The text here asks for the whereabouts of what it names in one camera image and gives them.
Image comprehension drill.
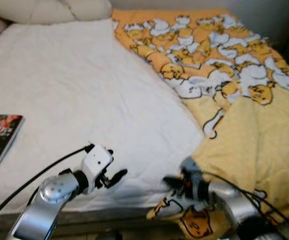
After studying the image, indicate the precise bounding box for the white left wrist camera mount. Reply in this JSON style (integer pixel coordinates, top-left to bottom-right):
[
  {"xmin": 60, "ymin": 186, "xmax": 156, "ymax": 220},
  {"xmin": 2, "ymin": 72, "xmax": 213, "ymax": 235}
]
[{"xmin": 80, "ymin": 145, "xmax": 114, "ymax": 183}]

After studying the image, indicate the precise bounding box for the beige knotted bolster pillow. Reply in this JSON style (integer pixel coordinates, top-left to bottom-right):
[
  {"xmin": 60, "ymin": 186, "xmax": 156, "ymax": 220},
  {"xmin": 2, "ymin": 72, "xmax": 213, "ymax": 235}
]
[{"xmin": 0, "ymin": 0, "xmax": 113, "ymax": 26}]

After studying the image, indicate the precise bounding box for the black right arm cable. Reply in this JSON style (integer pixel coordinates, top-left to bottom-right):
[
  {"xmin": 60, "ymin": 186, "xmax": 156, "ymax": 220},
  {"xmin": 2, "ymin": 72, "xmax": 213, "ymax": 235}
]
[{"xmin": 197, "ymin": 171, "xmax": 289, "ymax": 238}]

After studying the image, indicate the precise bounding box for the white quilted mattress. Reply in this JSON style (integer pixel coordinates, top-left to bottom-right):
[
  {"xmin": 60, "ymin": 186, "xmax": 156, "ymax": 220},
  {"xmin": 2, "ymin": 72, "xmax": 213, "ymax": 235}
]
[{"xmin": 0, "ymin": 19, "xmax": 207, "ymax": 226}]

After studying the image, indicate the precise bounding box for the dark cover book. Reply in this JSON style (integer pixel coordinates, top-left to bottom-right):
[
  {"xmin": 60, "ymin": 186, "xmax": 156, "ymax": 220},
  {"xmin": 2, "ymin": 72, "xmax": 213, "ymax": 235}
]
[{"xmin": 0, "ymin": 114, "xmax": 25, "ymax": 167}]

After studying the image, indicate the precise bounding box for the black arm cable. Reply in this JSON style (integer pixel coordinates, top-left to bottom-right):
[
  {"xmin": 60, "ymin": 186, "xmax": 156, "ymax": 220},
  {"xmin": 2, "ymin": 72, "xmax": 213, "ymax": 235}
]
[
  {"xmin": 0, "ymin": 143, "xmax": 96, "ymax": 228},
  {"xmin": 197, "ymin": 171, "xmax": 289, "ymax": 238}
]

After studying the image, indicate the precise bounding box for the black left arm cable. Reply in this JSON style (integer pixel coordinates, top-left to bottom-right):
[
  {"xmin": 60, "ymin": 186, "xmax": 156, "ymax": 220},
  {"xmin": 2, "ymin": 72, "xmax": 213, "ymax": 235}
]
[{"xmin": 0, "ymin": 143, "xmax": 96, "ymax": 228}]

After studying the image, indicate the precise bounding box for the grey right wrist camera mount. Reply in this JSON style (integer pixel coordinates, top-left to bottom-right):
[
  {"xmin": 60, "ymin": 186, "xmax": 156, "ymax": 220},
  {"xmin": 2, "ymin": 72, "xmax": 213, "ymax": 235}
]
[{"xmin": 180, "ymin": 156, "xmax": 205, "ymax": 183}]

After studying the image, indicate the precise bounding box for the yellow cartoon egg blanket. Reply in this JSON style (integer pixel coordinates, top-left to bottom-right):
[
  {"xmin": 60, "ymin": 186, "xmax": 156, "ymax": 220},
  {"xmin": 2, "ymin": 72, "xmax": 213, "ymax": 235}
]
[{"xmin": 112, "ymin": 9, "xmax": 289, "ymax": 240}]

